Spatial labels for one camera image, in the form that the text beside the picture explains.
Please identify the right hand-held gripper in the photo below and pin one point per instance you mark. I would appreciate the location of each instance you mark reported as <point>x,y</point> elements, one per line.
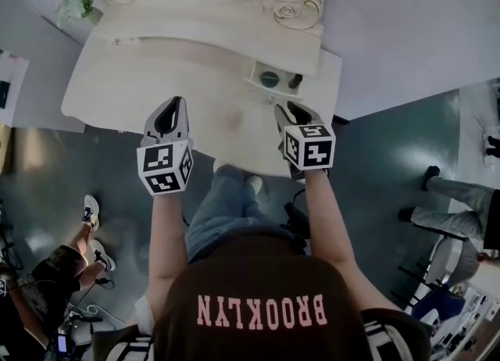
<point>310,148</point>

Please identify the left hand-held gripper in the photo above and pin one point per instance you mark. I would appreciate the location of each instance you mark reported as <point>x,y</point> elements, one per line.
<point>160,164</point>

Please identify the white vanity drawer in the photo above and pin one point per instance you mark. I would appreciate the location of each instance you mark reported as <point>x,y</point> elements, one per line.
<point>273,86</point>

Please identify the black makeup tube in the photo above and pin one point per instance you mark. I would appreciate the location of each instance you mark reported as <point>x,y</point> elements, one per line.
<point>295,81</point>

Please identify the round green makeup compact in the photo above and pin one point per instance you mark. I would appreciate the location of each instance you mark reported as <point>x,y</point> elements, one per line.
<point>269,79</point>

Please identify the person's right forearm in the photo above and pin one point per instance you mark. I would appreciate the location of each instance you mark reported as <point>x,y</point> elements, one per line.
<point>332,234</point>

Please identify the person's left forearm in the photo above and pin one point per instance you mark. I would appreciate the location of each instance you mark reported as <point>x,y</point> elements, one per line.
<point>166,242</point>

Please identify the white carved vanity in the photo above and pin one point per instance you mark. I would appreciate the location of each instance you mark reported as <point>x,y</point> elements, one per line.
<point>164,78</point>

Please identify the person's white shoe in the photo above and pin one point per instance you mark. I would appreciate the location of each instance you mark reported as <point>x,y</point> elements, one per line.
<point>254,183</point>

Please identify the black waist device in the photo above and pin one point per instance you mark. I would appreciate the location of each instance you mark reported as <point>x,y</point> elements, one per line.
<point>297,222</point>

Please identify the person's blue jeans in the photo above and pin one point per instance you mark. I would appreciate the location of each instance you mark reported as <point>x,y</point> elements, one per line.
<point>230,215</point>

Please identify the white flower bouquet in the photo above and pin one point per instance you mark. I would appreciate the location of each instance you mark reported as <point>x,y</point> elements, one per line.
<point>76,4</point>

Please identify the white paper stack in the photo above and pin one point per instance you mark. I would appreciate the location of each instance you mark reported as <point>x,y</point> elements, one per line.
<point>13,86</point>

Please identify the person's dark lettered shirt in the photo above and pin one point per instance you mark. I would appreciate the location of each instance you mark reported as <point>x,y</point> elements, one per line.
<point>261,304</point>

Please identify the blue chair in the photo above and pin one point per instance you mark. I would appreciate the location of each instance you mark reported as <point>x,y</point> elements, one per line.
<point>441,304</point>

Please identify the black frame white chair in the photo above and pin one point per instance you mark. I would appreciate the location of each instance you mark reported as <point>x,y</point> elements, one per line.
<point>441,261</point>

